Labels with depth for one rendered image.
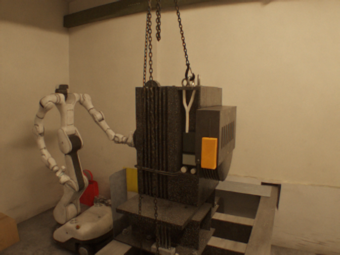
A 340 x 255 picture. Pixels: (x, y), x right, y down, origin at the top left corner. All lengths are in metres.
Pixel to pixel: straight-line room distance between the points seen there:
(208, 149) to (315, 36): 1.65
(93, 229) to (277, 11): 2.69
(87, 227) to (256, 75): 2.16
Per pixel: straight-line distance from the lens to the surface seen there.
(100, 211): 2.70
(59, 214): 2.76
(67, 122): 2.42
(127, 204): 1.54
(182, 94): 1.40
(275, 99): 2.44
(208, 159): 1.27
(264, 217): 1.96
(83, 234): 2.41
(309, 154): 2.53
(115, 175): 1.64
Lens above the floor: 1.58
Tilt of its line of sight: 9 degrees down
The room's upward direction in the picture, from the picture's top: straight up
